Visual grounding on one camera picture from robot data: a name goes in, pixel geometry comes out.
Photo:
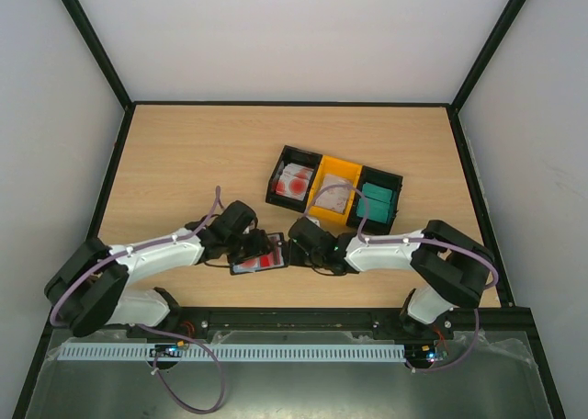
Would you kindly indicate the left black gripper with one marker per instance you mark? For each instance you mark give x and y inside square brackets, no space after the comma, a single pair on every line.
[260,241]

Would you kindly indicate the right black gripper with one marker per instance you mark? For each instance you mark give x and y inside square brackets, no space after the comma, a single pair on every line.
[296,252]

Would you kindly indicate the black leather card holder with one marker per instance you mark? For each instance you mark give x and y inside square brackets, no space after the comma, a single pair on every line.
[274,237]

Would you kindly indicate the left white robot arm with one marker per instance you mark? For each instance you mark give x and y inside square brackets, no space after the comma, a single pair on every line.
[94,288]

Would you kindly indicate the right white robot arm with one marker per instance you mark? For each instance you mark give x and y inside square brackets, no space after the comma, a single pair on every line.
[455,268]

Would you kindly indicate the dark red card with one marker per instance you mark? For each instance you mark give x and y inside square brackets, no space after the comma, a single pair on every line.
[275,259]

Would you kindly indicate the white patterned card stack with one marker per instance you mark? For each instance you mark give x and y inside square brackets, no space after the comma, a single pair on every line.
[334,193]

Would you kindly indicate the black bin with red cards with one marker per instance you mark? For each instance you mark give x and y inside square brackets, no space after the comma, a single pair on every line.
[292,155]

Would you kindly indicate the red dotted card stack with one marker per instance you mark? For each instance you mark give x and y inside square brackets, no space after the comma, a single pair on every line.
[294,181]

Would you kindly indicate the teal card stack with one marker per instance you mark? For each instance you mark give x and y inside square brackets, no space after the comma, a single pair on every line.
[377,204]

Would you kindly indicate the black bin with teal cards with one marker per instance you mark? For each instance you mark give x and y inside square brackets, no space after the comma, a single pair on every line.
[382,179]

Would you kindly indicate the yellow bin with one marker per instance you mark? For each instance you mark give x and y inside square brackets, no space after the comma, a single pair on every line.
[338,167]

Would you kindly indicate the black aluminium frame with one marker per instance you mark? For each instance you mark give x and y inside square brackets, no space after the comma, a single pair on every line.
[508,16]

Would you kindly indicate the light blue cable duct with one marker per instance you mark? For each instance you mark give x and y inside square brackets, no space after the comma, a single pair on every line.
[233,353]

